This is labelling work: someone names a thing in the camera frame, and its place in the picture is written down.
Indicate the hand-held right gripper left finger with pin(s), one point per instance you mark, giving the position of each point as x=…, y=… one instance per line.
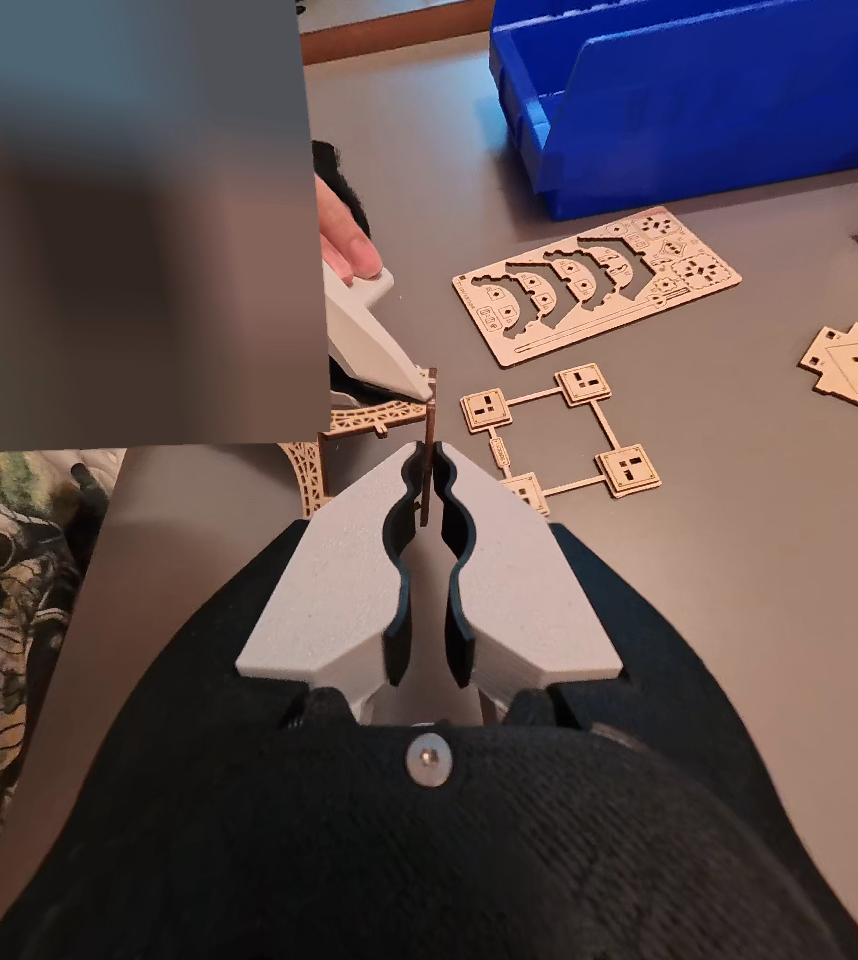
x=324, y=592

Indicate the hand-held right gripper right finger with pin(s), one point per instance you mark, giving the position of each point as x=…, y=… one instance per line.
x=534, y=592

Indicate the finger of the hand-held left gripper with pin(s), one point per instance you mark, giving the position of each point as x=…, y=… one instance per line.
x=369, y=337
x=341, y=400

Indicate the wooden lattice tower side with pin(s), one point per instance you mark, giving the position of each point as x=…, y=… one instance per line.
x=429, y=427
x=369, y=416

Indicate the person's left hand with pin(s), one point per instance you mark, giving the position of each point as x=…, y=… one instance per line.
x=346, y=240

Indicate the wooden sheet with arch cutouts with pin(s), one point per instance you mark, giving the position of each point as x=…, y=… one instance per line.
x=683, y=300

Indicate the blue plastic bin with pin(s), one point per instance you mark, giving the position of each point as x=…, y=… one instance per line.
x=698, y=112

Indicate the wooden square frame with pads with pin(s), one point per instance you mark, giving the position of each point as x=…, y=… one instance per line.
x=627, y=469

